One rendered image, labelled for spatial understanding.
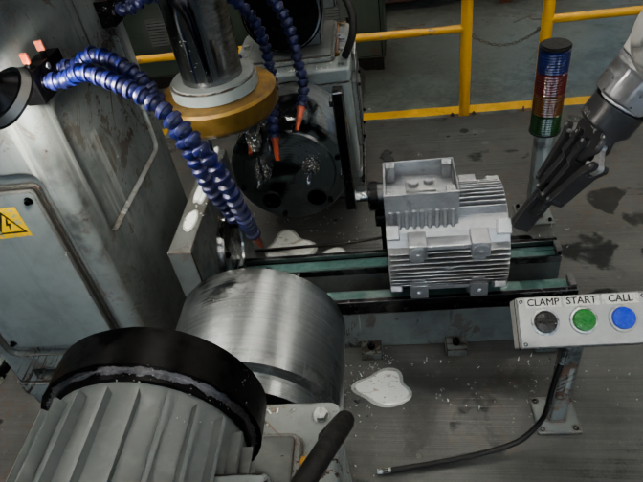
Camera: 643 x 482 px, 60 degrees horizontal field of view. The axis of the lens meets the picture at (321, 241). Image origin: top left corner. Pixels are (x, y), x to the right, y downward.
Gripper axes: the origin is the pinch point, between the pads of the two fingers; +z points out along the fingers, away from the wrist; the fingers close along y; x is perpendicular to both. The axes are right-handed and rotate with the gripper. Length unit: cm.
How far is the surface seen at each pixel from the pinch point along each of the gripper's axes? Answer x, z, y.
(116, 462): -48, -1, 54
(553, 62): 4.8, -13.1, -33.2
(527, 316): -2.3, 5.0, 18.8
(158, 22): -118, 137, -313
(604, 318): 6.5, 0.6, 19.6
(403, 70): 50, 99, -304
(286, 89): -40, 16, -40
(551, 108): 10.3, -5.1, -33.2
